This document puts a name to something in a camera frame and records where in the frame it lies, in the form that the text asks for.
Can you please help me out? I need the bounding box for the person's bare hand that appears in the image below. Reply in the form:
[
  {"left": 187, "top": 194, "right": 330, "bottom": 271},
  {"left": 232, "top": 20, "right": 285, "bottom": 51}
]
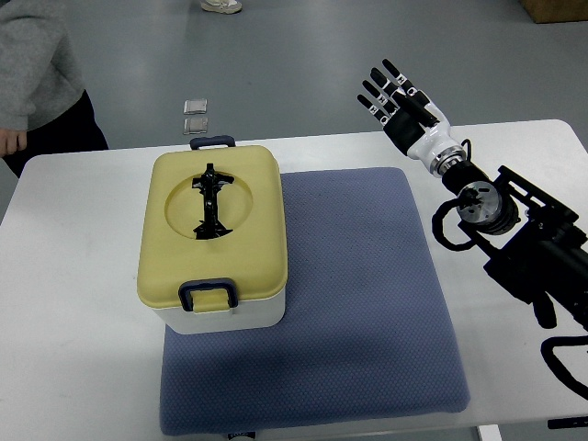
[{"left": 0, "top": 128, "right": 28, "bottom": 157}]

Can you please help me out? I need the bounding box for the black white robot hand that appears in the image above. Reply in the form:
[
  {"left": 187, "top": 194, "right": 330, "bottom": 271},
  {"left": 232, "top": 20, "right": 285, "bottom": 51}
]
[{"left": 357, "top": 59, "right": 467, "bottom": 177}]

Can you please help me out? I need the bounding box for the yellow box lid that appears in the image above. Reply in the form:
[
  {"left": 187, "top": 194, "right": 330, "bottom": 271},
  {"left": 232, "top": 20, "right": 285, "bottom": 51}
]
[{"left": 137, "top": 145, "right": 288, "bottom": 312}]

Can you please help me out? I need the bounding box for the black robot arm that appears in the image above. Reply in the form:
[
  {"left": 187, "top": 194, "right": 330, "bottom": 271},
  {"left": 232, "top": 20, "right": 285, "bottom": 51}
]
[{"left": 432, "top": 160, "right": 587, "bottom": 329}]

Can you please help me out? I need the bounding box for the brown cardboard box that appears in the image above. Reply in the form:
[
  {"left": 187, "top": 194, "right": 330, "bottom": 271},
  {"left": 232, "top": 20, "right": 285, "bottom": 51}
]
[{"left": 520, "top": 0, "right": 587, "bottom": 24}]

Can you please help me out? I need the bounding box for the white storage box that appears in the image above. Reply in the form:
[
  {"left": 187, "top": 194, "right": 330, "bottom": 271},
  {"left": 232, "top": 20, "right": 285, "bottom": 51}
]
[{"left": 153, "top": 288, "right": 286, "bottom": 334}]

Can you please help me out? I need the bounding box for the person in grey sweater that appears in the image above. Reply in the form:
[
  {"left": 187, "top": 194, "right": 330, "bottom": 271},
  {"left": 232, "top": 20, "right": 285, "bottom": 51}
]
[{"left": 1, "top": 1, "right": 108, "bottom": 176}]

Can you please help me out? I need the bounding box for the lower metal floor plate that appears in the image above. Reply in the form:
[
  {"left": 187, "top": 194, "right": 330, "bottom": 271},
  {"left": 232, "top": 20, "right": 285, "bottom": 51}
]
[{"left": 183, "top": 117, "right": 209, "bottom": 135}]

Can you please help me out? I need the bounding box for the metal floor plate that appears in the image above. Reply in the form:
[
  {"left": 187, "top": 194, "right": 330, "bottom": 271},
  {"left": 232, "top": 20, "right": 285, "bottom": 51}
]
[
  {"left": 183, "top": 117, "right": 209, "bottom": 135},
  {"left": 183, "top": 98, "right": 208, "bottom": 115}
]

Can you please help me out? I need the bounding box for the upper metal floor plate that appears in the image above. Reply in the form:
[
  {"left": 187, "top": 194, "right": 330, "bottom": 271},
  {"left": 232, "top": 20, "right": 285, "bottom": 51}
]
[{"left": 183, "top": 98, "right": 208, "bottom": 115}]

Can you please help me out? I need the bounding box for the blue padded mat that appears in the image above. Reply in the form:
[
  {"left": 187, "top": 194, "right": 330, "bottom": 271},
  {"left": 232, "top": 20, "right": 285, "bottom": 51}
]
[{"left": 160, "top": 167, "right": 469, "bottom": 435}]

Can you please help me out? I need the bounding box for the white sneaker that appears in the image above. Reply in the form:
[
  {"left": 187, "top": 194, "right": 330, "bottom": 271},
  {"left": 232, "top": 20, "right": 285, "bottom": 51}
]
[{"left": 200, "top": 0, "right": 243, "bottom": 15}]

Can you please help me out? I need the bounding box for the black cable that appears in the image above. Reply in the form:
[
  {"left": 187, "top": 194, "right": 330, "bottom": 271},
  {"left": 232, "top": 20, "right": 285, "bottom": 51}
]
[{"left": 539, "top": 336, "right": 588, "bottom": 403}]

